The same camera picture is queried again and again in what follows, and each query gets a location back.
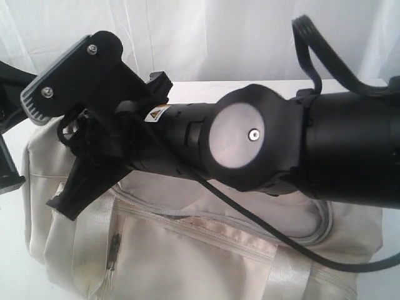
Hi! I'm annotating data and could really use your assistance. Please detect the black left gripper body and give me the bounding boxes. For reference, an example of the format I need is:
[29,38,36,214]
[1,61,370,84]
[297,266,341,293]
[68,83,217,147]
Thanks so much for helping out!
[1,61,36,131]

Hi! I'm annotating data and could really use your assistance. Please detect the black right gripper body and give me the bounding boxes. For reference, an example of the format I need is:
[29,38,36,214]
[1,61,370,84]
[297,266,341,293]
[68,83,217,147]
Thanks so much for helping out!
[57,62,173,175]

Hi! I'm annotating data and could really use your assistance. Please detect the cream white duffel bag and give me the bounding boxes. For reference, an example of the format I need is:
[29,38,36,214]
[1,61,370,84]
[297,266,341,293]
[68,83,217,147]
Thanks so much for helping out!
[20,115,384,300]

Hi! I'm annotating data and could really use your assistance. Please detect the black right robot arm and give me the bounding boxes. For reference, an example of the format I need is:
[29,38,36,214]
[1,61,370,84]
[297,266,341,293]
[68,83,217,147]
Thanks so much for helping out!
[43,63,399,220]

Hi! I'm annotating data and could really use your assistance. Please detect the white backdrop curtain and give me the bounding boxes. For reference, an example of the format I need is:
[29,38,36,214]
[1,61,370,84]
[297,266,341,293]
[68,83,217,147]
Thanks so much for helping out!
[1,1,399,81]

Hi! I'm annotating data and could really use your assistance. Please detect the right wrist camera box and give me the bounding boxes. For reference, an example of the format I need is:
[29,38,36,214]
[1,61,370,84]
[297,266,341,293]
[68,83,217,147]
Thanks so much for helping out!
[20,31,123,126]

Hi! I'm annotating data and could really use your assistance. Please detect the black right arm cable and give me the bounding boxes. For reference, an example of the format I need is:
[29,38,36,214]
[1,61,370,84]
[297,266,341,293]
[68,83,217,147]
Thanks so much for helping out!
[131,14,400,274]

